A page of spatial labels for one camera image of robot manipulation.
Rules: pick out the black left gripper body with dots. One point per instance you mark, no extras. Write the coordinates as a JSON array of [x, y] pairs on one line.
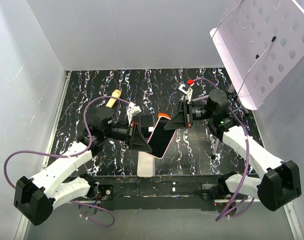
[[123, 133]]

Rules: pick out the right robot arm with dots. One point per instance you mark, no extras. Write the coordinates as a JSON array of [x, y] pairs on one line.
[[278, 182]]

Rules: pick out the purple phone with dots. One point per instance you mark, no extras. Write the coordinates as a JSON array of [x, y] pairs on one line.
[[143, 128]]

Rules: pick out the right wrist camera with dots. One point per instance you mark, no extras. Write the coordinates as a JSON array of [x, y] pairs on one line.
[[186, 89]]

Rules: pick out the white perforated stand tray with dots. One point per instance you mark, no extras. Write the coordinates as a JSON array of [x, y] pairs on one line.
[[260, 42]]

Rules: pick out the cream toy microphone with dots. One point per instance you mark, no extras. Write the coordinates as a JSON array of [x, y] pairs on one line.
[[112, 101]]

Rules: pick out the cream phone case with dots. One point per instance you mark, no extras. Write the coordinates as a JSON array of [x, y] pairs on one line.
[[145, 165]]

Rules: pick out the white music stand tripod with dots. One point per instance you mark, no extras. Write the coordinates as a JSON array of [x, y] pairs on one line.
[[214, 108]]

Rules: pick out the orange curved pipe piece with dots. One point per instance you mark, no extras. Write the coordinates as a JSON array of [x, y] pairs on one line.
[[160, 115]]

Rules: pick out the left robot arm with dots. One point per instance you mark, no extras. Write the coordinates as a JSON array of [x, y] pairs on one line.
[[38, 196]]

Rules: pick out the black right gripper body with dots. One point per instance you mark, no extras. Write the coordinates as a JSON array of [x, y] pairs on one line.
[[196, 113]]

